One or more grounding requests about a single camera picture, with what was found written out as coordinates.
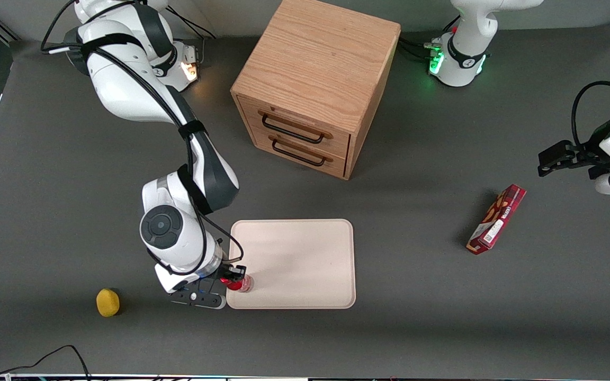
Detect beige rectangular tray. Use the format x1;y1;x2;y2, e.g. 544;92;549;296
226;219;357;310

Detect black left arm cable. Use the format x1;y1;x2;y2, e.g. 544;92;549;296
571;80;610;147

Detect wooden drawer front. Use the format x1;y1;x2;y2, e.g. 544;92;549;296
251;130;348;178
237;96;351;157

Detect black left base cables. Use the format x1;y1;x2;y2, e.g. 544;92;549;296
398;15;462;60

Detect black base cables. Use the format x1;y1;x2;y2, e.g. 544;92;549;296
165;6;219;68
398;15;462;60

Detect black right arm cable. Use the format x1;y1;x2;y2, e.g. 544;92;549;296
40;0;245;277

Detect red coke bottle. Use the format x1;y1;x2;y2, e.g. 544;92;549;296
220;274;255;293

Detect yellow sponge ball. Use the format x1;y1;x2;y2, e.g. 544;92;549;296
96;288;121;318

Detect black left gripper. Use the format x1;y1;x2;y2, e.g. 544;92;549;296
538;119;610;178

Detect wooden drawer cabinet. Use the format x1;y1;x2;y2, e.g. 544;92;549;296
230;0;401;181

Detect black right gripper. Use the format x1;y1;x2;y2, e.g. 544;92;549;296
181;264;247;298

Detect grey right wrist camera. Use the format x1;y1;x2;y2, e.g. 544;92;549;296
170;288;227;311

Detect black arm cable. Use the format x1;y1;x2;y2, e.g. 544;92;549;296
571;80;610;147
40;0;245;277

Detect black drawer handle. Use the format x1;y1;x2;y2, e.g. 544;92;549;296
271;138;329;168
262;113;328;144

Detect black right base cables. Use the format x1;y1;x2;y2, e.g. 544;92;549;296
165;6;219;68

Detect red snack box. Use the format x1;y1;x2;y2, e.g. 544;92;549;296
466;184;527;256

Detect black cable on table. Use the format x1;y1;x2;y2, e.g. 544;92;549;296
0;344;92;381

